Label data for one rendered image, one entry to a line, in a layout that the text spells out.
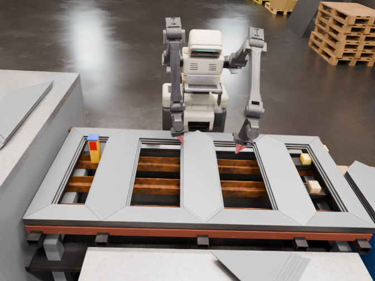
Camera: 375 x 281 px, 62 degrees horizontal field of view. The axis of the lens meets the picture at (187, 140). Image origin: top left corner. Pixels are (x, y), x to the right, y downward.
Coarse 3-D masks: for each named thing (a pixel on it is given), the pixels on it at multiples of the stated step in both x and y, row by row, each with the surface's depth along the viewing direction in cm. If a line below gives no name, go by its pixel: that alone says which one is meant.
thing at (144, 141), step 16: (80, 144) 182; (160, 144) 190; (176, 144) 190; (224, 144) 192; (288, 144) 193; (304, 144) 193; (64, 176) 157; (320, 176) 173; (128, 192) 151; (272, 192) 155; (336, 192) 158; (272, 208) 150; (32, 224) 135; (48, 224) 135; (64, 224) 136; (80, 224) 136; (96, 224) 136; (112, 224) 136; (128, 224) 136; (144, 224) 136; (160, 224) 136; (176, 224) 137; (192, 224) 137; (208, 224) 137; (224, 224) 137
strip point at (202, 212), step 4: (188, 208) 143; (192, 208) 144; (196, 208) 144; (200, 208) 144; (204, 208) 144; (208, 208) 144; (212, 208) 144; (216, 208) 144; (196, 212) 141; (200, 212) 142; (204, 212) 142; (208, 212) 142; (212, 212) 142; (200, 216) 140; (204, 216) 140; (208, 216) 140
